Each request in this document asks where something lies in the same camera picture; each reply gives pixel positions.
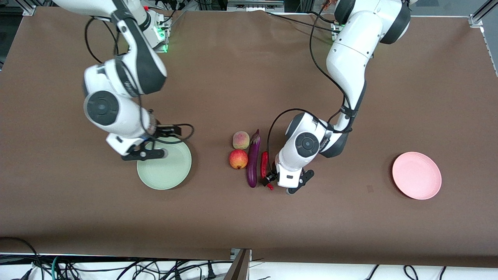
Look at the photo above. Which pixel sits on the red pomegranate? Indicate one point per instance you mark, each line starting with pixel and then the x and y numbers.
pixel 238 159

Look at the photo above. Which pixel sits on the small metal bracket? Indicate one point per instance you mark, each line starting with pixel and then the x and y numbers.
pixel 234 253

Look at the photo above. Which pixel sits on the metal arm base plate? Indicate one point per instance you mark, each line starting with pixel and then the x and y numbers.
pixel 334 35
pixel 163 48

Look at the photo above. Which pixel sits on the grey metal box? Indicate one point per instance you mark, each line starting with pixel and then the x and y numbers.
pixel 253 4

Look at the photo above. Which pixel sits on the pale green round plate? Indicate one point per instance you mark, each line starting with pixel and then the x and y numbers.
pixel 171 171

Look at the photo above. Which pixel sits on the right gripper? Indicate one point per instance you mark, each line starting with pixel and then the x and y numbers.
pixel 163 131

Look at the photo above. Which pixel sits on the pink round plate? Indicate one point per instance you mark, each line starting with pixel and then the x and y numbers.
pixel 416 175

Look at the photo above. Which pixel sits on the yellow pink peach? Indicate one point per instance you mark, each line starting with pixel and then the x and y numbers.
pixel 241 140

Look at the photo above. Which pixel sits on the aluminium frame profile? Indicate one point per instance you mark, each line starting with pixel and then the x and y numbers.
pixel 476 19
pixel 29 9

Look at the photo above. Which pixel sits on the brown table cover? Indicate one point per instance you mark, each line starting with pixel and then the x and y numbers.
pixel 233 77

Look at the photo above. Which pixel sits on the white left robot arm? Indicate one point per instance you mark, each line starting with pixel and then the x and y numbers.
pixel 350 58

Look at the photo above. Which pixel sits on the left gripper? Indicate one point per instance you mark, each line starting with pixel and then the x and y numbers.
pixel 268 179

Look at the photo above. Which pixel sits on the red chili pepper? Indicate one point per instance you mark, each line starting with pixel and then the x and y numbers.
pixel 264 161

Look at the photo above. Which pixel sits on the purple eggplant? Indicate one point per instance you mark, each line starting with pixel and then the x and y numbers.
pixel 253 163

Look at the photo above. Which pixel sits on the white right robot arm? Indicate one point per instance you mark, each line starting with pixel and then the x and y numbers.
pixel 116 116

